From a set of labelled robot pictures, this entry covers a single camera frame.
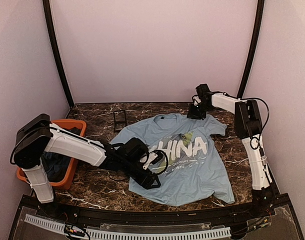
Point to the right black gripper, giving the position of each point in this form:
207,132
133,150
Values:
193,114

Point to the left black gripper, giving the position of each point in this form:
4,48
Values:
149,178

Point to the light blue printed t-shirt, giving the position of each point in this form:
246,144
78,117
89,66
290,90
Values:
195,169

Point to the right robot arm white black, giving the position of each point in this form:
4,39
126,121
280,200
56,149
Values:
248,127

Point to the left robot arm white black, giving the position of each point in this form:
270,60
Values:
41,135

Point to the dark clothes in bin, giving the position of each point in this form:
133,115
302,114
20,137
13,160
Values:
55,165

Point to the orange plastic bin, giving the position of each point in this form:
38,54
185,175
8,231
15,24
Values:
67,179

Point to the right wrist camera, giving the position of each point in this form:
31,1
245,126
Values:
196,100

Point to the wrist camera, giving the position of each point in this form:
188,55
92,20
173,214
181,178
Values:
151,159
196,100

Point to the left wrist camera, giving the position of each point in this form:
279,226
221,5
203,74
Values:
151,159

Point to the black front table rail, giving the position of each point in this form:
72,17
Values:
84,216

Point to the white slotted cable duct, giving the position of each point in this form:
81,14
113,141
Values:
120,232

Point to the black right frame post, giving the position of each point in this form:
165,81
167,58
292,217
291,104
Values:
252,48

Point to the black frame post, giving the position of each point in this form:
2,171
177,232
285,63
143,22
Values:
56,52
252,48

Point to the black left frame post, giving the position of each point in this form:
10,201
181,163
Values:
56,52

